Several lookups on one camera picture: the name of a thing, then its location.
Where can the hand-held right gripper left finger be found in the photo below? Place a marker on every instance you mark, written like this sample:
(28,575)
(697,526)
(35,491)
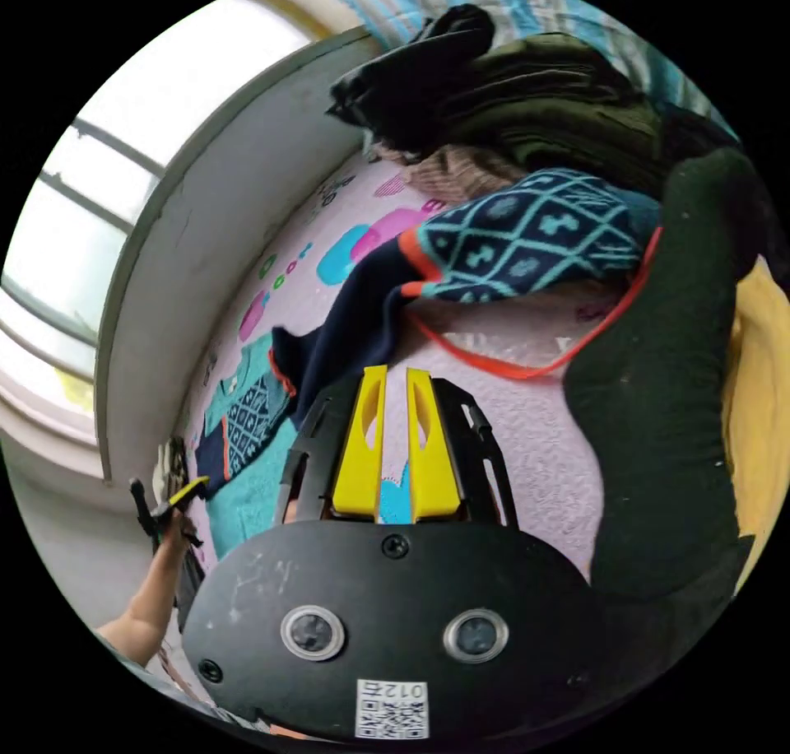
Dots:
(359,457)

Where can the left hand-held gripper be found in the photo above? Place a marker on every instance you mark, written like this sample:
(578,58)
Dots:
(143,510)

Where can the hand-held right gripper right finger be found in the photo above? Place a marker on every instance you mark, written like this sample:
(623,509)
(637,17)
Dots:
(433,464)

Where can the turquoise sweater with navy pattern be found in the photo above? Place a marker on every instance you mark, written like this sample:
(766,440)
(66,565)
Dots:
(531,235)

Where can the person's left forearm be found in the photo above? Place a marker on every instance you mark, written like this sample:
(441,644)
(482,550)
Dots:
(145,612)

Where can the person's left hand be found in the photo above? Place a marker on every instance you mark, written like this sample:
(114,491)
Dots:
(176,528)

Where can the bed with pink printed sheet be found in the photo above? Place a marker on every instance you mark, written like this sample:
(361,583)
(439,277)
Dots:
(543,445)

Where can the dark green garment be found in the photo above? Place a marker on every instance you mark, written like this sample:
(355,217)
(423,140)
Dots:
(654,396)

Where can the window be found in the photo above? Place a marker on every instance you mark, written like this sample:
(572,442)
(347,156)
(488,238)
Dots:
(80,229)

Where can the yellow cloth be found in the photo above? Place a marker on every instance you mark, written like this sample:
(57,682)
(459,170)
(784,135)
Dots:
(762,396)

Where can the pile of clothes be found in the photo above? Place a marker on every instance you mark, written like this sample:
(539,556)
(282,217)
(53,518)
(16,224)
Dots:
(531,99)

